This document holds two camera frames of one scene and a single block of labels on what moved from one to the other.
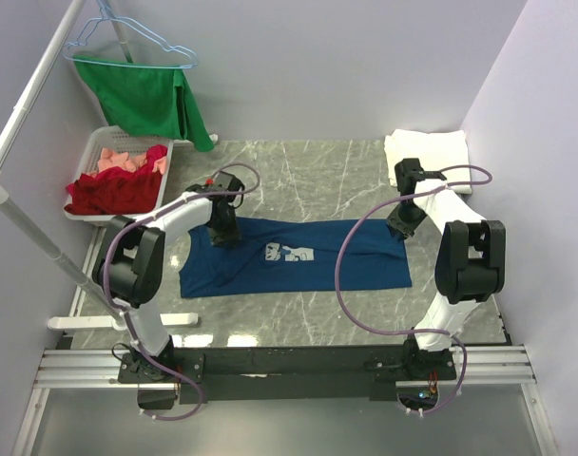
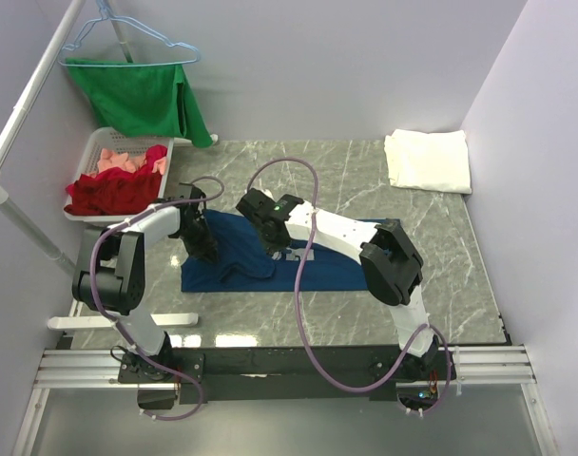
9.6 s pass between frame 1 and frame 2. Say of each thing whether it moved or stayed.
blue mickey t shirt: stayed
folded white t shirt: stayed
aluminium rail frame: stayed
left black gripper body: moved
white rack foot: stayed
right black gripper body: moved
